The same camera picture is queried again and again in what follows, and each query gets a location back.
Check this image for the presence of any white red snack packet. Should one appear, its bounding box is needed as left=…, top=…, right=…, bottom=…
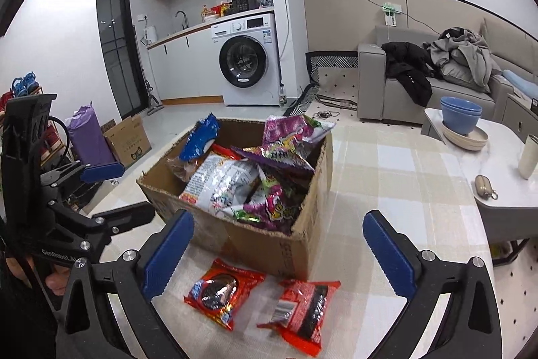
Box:
left=179, top=153, right=259, bottom=216

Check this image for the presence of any blue snack packet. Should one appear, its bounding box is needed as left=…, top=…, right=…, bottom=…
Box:
left=179, top=113, right=220, bottom=162

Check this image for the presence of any purple grape candy bag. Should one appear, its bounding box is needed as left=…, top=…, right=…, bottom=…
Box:
left=231, top=114, right=336, bottom=175

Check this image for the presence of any red chip bag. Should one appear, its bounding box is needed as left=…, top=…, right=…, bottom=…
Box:
left=210, top=143, right=242, bottom=160

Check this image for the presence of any person's left hand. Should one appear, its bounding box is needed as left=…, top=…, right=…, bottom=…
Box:
left=5, top=257, right=70, bottom=296

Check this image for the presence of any shoe rack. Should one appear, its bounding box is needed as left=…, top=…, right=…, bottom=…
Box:
left=0, top=71, right=73, bottom=171

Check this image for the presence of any small cardboard box on floor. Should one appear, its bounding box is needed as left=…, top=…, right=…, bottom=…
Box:
left=104, top=115, right=151, bottom=168

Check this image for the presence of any red round cookie packet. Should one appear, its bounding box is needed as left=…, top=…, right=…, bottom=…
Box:
left=183, top=258, right=266, bottom=331

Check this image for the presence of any cardboard SF box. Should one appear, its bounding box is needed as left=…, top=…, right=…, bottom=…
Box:
left=137, top=116, right=334, bottom=280

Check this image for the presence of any white coffee table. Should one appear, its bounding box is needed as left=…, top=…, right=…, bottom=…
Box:
left=421, top=108, right=538, bottom=243

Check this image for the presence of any small key pouch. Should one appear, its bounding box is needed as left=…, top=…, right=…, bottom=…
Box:
left=474, top=175, right=498, bottom=201

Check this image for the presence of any red black snack packet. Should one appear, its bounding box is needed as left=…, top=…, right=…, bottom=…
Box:
left=256, top=280, right=341, bottom=357

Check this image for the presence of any white cup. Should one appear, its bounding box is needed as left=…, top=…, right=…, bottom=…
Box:
left=518, top=134, right=538, bottom=179

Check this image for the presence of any black door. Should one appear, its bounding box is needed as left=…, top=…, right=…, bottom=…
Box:
left=96, top=0, right=149, bottom=119

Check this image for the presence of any checked tablecloth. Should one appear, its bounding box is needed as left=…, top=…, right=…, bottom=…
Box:
left=85, top=122, right=497, bottom=359

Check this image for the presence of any cream plate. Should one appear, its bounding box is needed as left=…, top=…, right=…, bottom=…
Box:
left=441, top=125, right=489, bottom=152

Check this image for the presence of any white washing machine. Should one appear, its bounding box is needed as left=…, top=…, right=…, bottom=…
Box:
left=210, top=12, right=281, bottom=107

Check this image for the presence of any blue bowl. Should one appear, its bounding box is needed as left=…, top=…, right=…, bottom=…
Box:
left=440, top=97, right=483, bottom=135

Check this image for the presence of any patterned floor mat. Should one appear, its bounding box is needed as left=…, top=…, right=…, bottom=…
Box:
left=288, top=45, right=424, bottom=125

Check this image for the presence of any grey sofa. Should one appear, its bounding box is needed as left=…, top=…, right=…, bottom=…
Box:
left=357, top=19, right=537, bottom=124

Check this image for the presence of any black jacket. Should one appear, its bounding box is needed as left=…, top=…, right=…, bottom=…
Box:
left=381, top=42, right=442, bottom=107

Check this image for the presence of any grey clothes pile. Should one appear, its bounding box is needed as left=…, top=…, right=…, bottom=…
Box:
left=423, top=27, right=500, bottom=94

